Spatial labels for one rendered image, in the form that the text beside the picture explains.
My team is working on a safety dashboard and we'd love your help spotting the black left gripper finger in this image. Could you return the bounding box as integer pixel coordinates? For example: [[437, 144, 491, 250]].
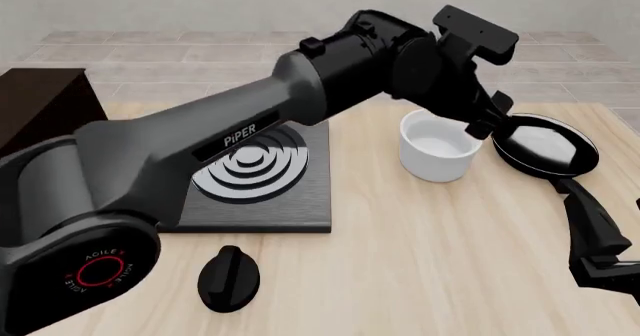
[[464, 114, 503, 141]]

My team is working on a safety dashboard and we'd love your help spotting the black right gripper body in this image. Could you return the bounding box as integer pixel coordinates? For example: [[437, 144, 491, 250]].
[[568, 246, 640, 290]]

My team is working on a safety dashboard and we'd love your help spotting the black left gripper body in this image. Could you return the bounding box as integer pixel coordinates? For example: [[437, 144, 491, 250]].
[[438, 52, 515, 124]]

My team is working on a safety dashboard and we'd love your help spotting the white bowl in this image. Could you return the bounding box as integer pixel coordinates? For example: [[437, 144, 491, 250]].
[[398, 108, 485, 183]]

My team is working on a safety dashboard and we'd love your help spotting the black frying pan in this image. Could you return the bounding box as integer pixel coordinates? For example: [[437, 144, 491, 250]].
[[491, 113, 600, 177]]

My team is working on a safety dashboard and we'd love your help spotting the flat black stove plate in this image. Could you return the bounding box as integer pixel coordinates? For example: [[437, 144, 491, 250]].
[[155, 119, 334, 234]]

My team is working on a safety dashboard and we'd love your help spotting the round black stove knob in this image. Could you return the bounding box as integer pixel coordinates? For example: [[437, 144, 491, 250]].
[[196, 244, 263, 313]]

